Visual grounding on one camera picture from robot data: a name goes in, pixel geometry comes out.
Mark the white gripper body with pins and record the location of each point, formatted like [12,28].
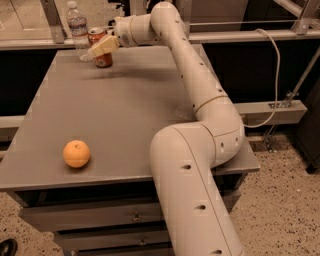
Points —
[123,32]

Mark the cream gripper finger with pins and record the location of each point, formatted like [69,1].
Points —
[105,45]

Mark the red coke can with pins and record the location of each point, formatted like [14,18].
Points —
[101,59]

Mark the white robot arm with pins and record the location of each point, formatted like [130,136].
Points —
[182,155]

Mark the clear plastic water bottle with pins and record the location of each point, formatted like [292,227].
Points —
[78,27]

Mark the orange fruit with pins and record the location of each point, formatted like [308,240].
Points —
[76,154]

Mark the grey drawer cabinet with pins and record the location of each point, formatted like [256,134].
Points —
[116,111]

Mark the top grey drawer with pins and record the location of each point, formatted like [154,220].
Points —
[65,210]

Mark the grey drawer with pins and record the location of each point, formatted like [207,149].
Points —
[160,249]
[115,236]
[65,210]

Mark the middle grey drawer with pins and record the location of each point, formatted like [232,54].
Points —
[115,236]

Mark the bottom grey drawer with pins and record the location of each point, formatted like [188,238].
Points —
[160,249]

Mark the black shoe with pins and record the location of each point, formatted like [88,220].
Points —
[8,247]

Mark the metal railing frame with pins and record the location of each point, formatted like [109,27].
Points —
[37,24]

